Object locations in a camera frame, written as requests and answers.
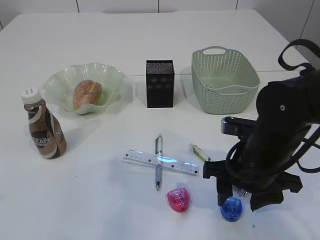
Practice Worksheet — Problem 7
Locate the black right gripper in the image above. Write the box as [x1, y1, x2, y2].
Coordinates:
[203, 119, 313, 212]

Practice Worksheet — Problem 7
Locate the blue pencil sharpener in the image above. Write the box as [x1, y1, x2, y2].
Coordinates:
[220, 197, 243, 222]

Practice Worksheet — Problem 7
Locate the pink pencil sharpener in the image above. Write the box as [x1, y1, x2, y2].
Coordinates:
[167, 187, 190, 213]

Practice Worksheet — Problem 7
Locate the sugared bread bun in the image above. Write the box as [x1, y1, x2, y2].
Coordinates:
[73, 79, 103, 110]

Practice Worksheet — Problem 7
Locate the brown coffee bottle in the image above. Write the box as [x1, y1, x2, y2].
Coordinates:
[21, 87, 67, 159]

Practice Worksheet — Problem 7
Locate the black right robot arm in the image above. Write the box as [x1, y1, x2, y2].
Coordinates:
[203, 70, 320, 211]

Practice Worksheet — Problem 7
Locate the cream barrel pen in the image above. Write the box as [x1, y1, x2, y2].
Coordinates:
[189, 143, 211, 162]

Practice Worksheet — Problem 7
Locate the grey grip silver pen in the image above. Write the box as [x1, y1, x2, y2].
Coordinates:
[155, 134, 164, 191]

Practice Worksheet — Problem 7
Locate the green woven plastic basket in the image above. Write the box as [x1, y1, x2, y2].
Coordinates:
[191, 46, 260, 115]

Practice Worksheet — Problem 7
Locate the black mesh pen holder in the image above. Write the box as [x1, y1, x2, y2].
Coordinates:
[145, 60, 175, 108]

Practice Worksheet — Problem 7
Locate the green wavy glass plate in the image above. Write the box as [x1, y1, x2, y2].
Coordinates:
[43, 62, 125, 115]

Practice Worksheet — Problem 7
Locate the clear plastic ruler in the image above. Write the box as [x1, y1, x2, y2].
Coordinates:
[123, 149, 200, 176]

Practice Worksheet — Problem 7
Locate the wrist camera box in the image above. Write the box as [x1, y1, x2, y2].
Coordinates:
[220, 116, 256, 140]

